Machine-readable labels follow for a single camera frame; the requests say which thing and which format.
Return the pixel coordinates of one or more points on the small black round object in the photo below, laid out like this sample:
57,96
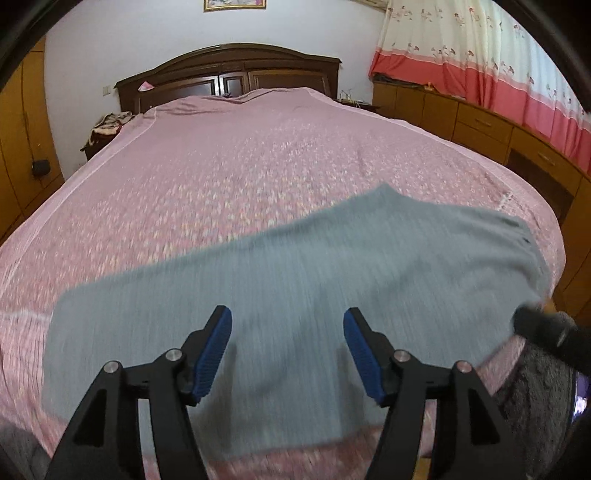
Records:
40,168

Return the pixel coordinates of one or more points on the wooden wardrobe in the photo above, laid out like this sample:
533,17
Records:
23,115

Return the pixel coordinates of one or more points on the long wooden drawer cabinet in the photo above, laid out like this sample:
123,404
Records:
480,122

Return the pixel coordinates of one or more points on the pink floral bedspread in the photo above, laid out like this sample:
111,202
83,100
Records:
231,161

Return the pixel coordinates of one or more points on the dark wooden nightstand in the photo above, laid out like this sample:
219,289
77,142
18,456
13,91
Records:
94,146
364,107

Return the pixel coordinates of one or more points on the grey pants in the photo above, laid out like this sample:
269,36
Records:
323,258

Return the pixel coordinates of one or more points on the small clutter on nightstand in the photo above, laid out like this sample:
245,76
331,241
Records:
348,97

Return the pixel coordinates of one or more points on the person's grey fleece clothing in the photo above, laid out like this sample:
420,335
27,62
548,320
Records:
535,406

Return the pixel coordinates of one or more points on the floral curtain with red band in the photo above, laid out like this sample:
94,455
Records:
461,46

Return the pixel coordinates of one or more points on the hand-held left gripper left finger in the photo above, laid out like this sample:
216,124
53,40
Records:
213,350

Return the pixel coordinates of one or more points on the dark wooden headboard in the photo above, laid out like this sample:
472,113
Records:
240,60

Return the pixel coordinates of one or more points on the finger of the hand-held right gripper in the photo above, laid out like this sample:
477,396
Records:
535,325

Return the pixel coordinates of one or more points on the small pink cloth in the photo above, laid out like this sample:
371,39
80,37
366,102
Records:
147,86

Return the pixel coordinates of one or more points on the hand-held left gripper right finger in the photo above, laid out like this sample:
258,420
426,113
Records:
362,355

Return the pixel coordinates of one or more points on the pile of patterned clothes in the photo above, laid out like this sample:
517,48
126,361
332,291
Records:
111,123

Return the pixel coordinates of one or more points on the framed wall picture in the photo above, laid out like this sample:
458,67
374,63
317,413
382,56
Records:
234,4

